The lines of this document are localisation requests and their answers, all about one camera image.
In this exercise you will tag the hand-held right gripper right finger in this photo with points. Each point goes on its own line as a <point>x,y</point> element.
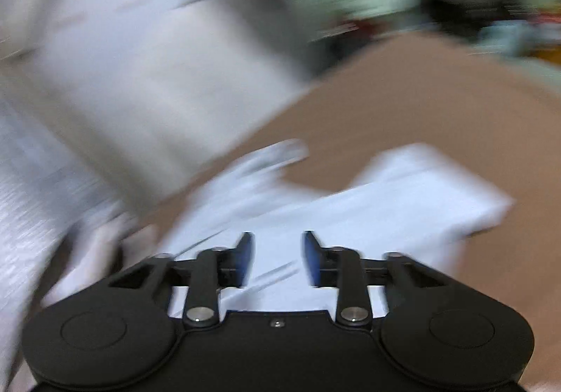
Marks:
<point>312,260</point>

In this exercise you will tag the white towel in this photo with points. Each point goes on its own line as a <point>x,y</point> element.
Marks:
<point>394,203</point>

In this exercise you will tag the pile of dark clothes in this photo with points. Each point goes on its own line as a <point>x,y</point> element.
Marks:
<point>482,2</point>

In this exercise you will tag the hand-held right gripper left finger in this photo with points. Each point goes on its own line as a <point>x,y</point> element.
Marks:
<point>244,260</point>

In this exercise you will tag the grey textured cloth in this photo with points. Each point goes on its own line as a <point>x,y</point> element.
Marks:
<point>30,221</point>

